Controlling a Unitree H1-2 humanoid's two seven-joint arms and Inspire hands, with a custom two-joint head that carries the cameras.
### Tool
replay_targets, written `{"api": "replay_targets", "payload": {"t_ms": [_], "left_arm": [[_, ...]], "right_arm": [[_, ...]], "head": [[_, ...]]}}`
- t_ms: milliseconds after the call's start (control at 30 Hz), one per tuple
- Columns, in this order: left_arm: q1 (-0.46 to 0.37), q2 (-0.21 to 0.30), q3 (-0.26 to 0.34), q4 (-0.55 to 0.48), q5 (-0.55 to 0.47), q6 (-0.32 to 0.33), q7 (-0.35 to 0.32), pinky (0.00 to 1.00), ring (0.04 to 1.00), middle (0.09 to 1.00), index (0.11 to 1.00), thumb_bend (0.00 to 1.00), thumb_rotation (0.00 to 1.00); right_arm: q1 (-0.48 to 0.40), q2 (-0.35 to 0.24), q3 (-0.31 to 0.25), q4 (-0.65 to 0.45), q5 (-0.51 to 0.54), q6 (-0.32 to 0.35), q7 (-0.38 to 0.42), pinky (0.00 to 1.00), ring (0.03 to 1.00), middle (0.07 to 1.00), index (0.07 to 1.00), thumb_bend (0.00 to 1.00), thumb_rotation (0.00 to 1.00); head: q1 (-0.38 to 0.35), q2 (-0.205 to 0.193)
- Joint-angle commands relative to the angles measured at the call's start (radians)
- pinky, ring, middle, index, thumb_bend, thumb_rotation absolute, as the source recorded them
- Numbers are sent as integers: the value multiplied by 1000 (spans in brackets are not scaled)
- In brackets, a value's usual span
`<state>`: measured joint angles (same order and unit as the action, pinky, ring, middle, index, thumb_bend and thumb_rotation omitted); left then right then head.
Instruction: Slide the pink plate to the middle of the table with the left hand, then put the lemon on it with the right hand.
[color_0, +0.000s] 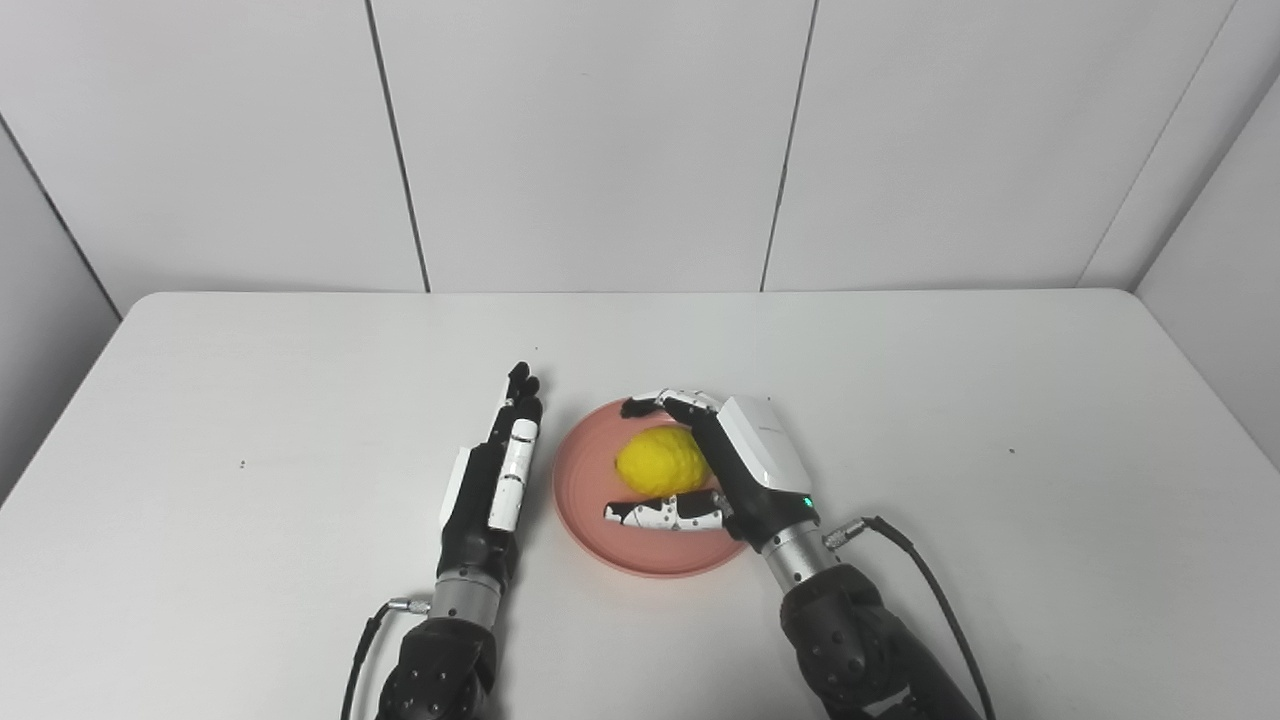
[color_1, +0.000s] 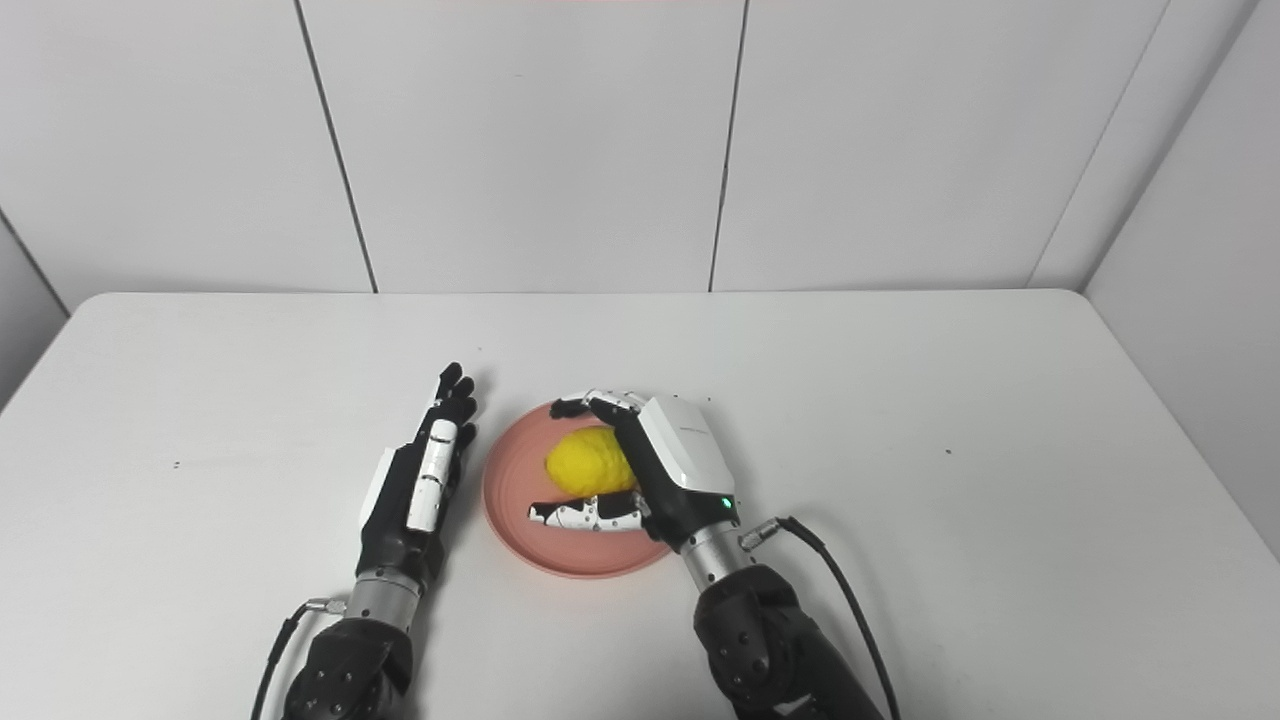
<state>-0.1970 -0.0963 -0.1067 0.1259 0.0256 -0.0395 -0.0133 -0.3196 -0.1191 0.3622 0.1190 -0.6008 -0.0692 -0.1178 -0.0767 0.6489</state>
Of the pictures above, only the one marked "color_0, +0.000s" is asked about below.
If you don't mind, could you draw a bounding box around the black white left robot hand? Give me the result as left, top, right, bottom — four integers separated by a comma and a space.
437, 362, 544, 591

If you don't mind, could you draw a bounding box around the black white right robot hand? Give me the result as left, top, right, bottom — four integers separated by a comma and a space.
603, 389, 821, 553

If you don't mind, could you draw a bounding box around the yellow lemon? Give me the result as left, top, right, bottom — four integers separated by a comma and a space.
614, 426, 713, 498

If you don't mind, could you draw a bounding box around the pink round plate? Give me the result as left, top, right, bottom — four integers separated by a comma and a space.
552, 397, 761, 580

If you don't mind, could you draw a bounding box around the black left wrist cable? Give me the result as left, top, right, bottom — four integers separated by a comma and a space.
340, 596, 433, 720

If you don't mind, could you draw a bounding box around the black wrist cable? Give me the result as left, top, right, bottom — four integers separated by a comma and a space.
823, 516, 998, 720
340, 596, 433, 720

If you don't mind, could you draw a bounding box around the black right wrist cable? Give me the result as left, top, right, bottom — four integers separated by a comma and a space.
823, 516, 998, 720

